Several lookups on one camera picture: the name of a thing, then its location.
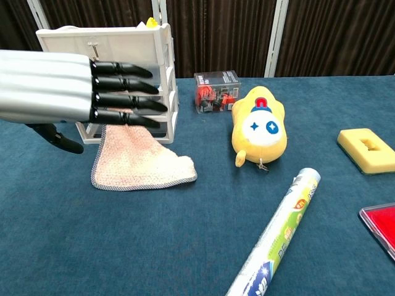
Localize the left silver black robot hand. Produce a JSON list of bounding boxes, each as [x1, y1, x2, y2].
[[0, 49, 169, 155]]

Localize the light pink cloth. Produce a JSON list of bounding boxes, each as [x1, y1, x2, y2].
[[91, 107, 198, 192]]

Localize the white plastic drawer organizer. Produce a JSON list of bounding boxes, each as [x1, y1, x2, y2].
[[36, 23, 180, 145]]

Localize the clear box red black print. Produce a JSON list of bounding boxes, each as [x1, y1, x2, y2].
[[193, 70, 242, 115]]

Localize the dark brown curtain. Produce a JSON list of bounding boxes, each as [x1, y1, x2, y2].
[[0, 0, 395, 92]]

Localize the yellow plush toy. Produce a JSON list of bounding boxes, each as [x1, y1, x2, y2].
[[231, 85, 289, 171]]

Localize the plastic wrap roll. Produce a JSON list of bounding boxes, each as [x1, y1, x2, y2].
[[225, 167, 322, 296]]

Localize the yellow sponge with slot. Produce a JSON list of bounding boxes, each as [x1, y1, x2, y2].
[[336, 128, 395, 176]]

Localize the red ink pad case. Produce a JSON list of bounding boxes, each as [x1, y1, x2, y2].
[[359, 202, 395, 262]]

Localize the white frame post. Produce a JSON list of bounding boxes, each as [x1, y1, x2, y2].
[[150, 0, 169, 27], [264, 0, 290, 78], [27, 0, 52, 31]]

